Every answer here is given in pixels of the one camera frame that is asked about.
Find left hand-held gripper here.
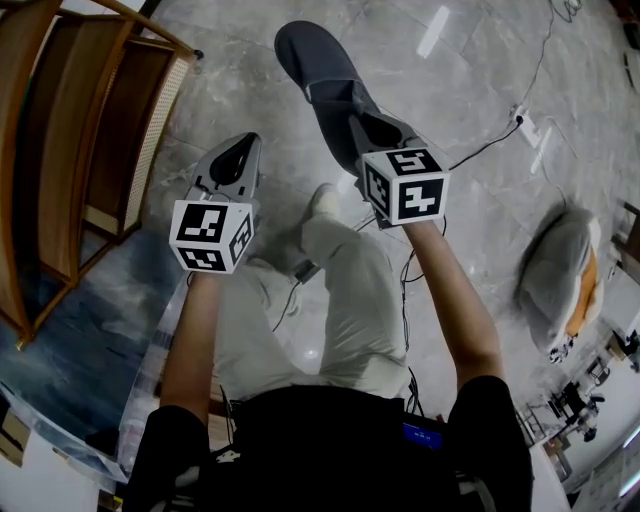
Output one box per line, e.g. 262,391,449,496
168,131,264,276

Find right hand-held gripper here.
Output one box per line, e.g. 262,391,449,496
347,111,452,232

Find dark grey slipper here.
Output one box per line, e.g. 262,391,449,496
273,19,422,177

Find person's right forearm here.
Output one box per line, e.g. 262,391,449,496
403,218,505,397

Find person's left forearm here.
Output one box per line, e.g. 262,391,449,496
158,271,225,417

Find person's right shoe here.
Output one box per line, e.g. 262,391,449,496
306,181,342,217

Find white power strip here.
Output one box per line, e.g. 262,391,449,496
508,103,545,147

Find wooden shelf cart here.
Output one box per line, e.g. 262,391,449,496
0,0,204,352

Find person's pale trousers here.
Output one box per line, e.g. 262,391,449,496
213,213,412,402

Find grey orange beanbag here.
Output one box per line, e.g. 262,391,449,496
513,203,607,365

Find person's black shirt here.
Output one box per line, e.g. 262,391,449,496
121,373,535,512

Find black device blue screen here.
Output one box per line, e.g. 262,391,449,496
401,421,445,452

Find black floor cable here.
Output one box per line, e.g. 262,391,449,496
448,116,524,172

